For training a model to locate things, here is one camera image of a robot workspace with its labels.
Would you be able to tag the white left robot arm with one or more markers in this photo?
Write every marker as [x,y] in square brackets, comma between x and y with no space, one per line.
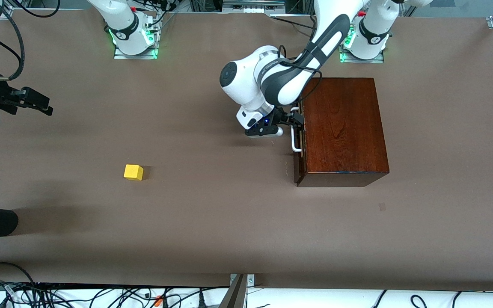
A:
[250,81]

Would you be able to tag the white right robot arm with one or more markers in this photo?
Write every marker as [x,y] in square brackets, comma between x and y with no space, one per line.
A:
[122,21]

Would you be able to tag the aluminium profile bracket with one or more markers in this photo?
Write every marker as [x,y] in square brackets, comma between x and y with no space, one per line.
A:
[236,295]

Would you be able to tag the dark wooden cabinet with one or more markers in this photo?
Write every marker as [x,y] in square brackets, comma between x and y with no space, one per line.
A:
[345,128]

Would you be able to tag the yellow block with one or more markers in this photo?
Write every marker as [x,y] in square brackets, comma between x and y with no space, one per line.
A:
[133,172]

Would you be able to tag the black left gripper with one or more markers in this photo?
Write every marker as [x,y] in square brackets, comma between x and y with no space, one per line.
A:
[281,116]

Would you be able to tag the aluminium frame rail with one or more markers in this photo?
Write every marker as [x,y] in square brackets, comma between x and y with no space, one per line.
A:
[9,12]

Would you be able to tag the white power strip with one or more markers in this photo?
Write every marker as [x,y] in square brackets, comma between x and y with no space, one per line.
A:
[253,9]

